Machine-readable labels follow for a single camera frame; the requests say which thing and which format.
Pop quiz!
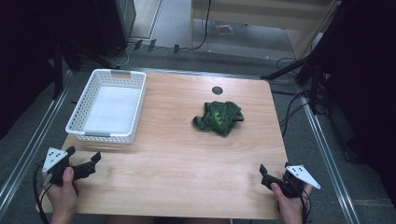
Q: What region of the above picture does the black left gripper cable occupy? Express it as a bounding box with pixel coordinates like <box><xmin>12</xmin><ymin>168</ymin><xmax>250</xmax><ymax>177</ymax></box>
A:
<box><xmin>32</xmin><ymin>161</ymin><xmax>51</xmax><ymax>224</ymax></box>

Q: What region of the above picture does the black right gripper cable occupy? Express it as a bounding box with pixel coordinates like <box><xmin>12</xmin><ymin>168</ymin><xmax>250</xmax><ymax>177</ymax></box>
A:
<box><xmin>298</xmin><ymin>186</ymin><xmax>314</xmax><ymax>224</ymax></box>

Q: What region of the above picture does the black hanging cable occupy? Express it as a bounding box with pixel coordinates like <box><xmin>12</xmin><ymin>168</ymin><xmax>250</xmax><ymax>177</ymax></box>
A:
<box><xmin>190</xmin><ymin>0</ymin><xmax>213</xmax><ymax>51</ymax></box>

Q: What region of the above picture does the black tripod stand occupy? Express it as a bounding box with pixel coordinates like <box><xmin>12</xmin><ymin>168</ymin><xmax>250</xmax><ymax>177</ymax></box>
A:
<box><xmin>261</xmin><ymin>46</ymin><xmax>328</xmax><ymax>115</ymax></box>

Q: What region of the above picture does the silver metal floor rail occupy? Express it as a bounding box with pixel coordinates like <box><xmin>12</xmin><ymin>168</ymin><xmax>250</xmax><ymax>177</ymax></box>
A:
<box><xmin>0</xmin><ymin>69</ymin><xmax>76</xmax><ymax>218</ymax></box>
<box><xmin>298</xmin><ymin>94</ymin><xmax>362</xmax><ymax>224</ymax></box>

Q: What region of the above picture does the red printed booklet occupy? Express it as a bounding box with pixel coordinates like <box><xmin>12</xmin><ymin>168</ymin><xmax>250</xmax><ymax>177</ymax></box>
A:
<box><xmin>214</xmin><ymin>21</ymin><xmax>235</xmax><ymax>36</ymax></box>

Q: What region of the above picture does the light wooden shelf unit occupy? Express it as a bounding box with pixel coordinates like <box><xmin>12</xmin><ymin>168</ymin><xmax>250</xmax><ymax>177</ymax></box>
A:
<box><xmin>189</xmin><ymin>0</ymin><xmax>342</xmax><ymax>61</ymax></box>

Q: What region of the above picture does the person's right hand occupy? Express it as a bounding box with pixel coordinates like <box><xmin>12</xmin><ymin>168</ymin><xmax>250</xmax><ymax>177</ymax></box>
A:
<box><xmin>270</xmin><ymin>182</ymin><xmax>314</xmax><ymax>218</ymax></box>

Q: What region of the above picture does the person's left hand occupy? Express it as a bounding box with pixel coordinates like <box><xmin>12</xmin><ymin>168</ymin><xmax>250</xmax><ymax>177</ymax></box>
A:
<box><xmin>41</xmin><ymin>166</ymin><xmax>80</xmax><ymax>218</ymax></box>

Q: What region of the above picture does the white perforated plastic basket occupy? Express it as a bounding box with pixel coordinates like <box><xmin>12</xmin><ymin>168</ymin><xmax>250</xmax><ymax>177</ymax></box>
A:
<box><xmin>64</xmin><ymin>68</ymin><xmax>148</xmax><ymax>145</ymax></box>

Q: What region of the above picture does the black metal stand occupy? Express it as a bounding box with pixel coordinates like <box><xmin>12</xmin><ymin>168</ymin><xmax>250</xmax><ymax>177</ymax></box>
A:
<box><xmin>50</xmin><ymin>40</ymin><xmax>82</xmax><ymax>101</ymax></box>

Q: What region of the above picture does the bundle of black floor cables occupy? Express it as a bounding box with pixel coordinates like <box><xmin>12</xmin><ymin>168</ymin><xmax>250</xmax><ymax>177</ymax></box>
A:
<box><xmin>270</xmin><ymin>57</ymin><xmax>328</xmax><ymax>138</ymax></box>

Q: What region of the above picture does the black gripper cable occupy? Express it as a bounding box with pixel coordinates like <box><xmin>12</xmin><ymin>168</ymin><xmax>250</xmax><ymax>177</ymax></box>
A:
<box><xmin>298</xmin><ymin>186</ymin><xmax>314</xmax><ymax>224</ymax></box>
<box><xmin>32</xmin><ymin>161</ymin><xmax>51</xmax><ymax>224</ymax></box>

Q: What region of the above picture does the white floor cable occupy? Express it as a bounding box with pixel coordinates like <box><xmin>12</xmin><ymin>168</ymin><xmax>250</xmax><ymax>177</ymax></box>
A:
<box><xmin>106</xmin><ymin>43</ymin><xmax>134</xmax><ymax>68</ymax></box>

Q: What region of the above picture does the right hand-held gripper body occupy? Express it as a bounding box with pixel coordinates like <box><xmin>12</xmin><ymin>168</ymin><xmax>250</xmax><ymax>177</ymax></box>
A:
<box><xmin>281</xmin><ymin>164</ymin><xmax>322</xmax><ymax>200</ymax></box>

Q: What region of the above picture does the green knitted garment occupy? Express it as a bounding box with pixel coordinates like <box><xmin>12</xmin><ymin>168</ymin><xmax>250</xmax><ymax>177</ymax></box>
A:
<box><xmin>191</xmin><ymin>100</ymin><xmax>246</xmax><ymax>138</ymax></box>

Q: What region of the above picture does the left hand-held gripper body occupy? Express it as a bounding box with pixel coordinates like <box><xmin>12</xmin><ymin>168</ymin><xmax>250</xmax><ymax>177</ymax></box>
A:
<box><xmin>41</xmin><ymin>147</ymin><xmax>77</xmax><ymax>188</ymax></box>

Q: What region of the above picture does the black cabinet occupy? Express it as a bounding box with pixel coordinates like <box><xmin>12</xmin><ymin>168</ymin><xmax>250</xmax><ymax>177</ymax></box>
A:
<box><xmin>92</xmin><ymin>0</ymin><xmax>138</xmax><ymax>58</ymax></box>

